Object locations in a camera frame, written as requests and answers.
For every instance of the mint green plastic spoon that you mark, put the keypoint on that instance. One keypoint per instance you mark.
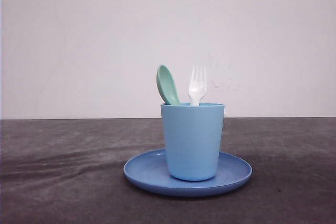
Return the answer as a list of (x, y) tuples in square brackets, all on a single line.
[(166, 86)]

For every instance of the white plastic fork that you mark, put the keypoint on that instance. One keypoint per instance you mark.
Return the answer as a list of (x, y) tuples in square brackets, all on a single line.
[(197, 87)]

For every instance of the light blue plastic cup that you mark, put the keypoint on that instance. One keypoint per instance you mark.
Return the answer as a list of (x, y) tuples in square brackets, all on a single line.
[(193, 134)]

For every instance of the blue plastic plate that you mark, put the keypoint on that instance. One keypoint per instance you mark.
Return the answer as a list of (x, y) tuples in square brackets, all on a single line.
[(150, 171)]

